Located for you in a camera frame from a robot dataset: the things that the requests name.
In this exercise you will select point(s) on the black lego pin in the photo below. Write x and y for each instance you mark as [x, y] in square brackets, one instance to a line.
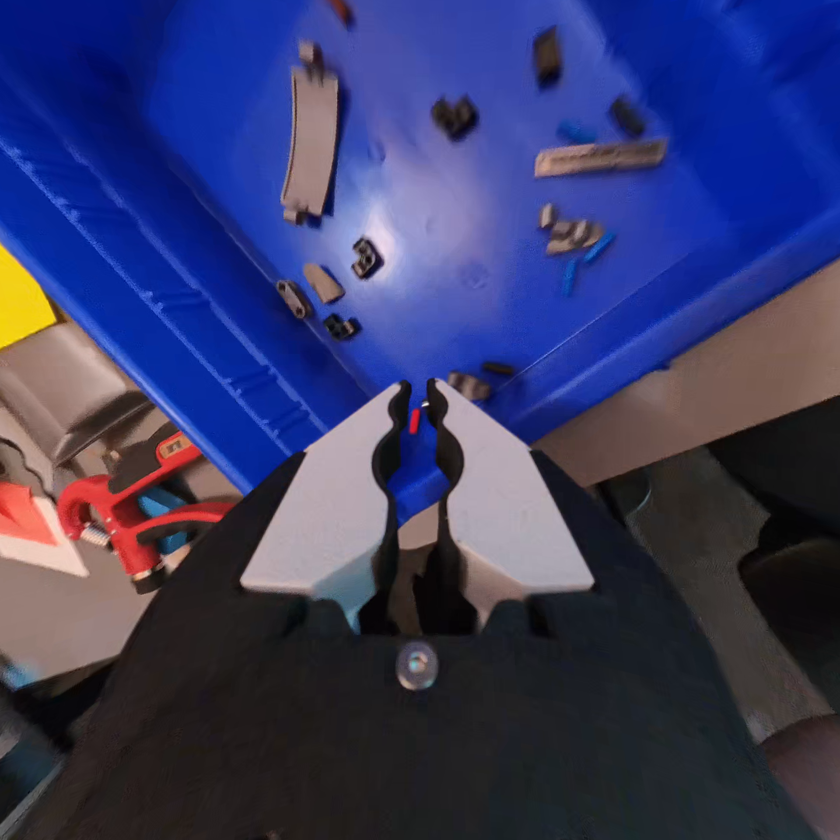
[499, 368]

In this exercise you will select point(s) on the small red lego pin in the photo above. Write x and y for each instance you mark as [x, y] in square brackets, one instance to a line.
[415, 421]

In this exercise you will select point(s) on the curved grey lego panel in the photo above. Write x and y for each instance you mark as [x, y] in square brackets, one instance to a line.
[312, 131]

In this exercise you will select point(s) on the yellow sheet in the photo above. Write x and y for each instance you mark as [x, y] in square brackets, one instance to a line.
[23, 302]

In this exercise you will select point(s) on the red spring clamp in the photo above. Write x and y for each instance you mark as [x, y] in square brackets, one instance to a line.
[118, 512]

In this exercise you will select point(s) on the grey lego curved piece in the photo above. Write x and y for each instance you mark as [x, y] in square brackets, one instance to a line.
[469, 386]

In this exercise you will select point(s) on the black lego block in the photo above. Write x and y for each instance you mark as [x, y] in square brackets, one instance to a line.
[547, 56]
[628, 117]

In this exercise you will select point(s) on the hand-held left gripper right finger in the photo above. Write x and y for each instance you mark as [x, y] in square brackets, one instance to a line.
[518, 518]

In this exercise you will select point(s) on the long grey lego plate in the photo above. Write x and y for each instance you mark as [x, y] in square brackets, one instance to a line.
[600, 157]

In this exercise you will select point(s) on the blue lego pin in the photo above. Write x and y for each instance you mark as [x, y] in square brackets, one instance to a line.
[569, 277]
[598, 248]

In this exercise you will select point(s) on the red white triangular sign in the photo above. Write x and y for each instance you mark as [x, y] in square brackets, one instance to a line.
[26, 518]

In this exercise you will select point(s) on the grey lego slope pieces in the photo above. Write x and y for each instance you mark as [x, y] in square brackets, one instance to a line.
[571, 233]

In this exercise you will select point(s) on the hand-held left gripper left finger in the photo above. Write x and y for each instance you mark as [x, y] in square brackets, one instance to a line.
[315, 518]

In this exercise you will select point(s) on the black lego angle piece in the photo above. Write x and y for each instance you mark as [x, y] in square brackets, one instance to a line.
[453, 118]
[340, 328]
[366, 259]

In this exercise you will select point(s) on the grey lego short beam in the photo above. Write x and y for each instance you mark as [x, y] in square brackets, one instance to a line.
[293, 299]

